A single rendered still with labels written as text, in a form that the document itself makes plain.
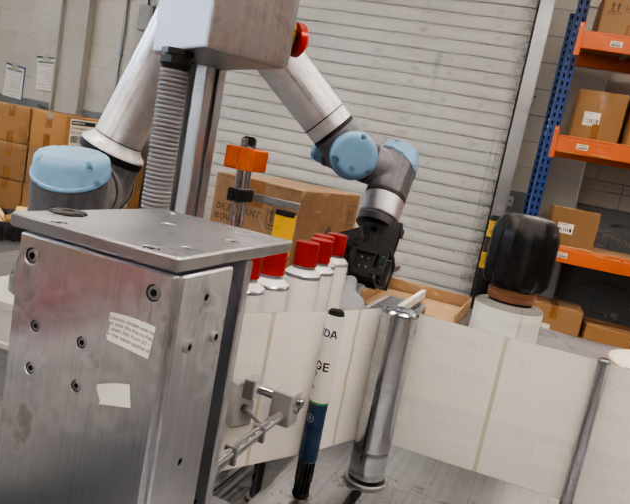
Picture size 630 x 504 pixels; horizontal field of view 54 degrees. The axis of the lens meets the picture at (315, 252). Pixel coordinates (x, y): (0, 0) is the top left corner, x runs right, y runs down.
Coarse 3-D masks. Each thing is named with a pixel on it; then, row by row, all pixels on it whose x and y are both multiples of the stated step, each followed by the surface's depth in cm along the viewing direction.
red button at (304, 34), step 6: (300, 24) 69; (300, 30) 68; (306, 30) 69; (300, 36) 68; (306, 36) 69; (294, 42) 69; (300, 42) 68; (306, 42) 69; (294, 48) 69; (300, 48) 69; (306, 48) 70; (294, 54) 70; (300, 54) 70
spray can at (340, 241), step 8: (328, 232) 99; (336, 240) 98; (344, 240) 98; (336, 248) 98; (344, 248) 99; (336, 256) 98; (336, 264) 98; (344, 264) 98; (336, 272) 98; (344, 272) 99; (336, 280) 98; (344, 280) 100; (336, 288) 99; (336, 296) 99; (328, 304) 99; (336, 304) 99
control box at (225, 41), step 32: (160, 0) 73; (192, 0) 65; (224, 0) 61; (256, 0) 63; (288, 0) 65; (160, 32) 73; (192, 32) 64; (224, 32) 62; (256, 32) 64; (288, 32) 66; (224, 64) 72; (256, 64) 66; (288, 64) 67
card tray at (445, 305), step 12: (396, 288) 194; (408, 288) 193; (420, 288) 191; (432, 288) 190; (372, 300) 173; (432, 300) 189; (444, 300) 189; (456, 300) 187; (468, 300) 180; (432, 312) 172; (444, 312) 175; (456, 312) 178
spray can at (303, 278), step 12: (300, 240) 84; (300, 252) 84; (312, 252) 84; (300, 264) 84; (312, 264) 84; (288, 276) 84; (300, 276) 83; (312, 276) 84; (300, 288) 83; (312, 288) 84; (288, 300) 84; (300, 300) 83; (312, 300) 84
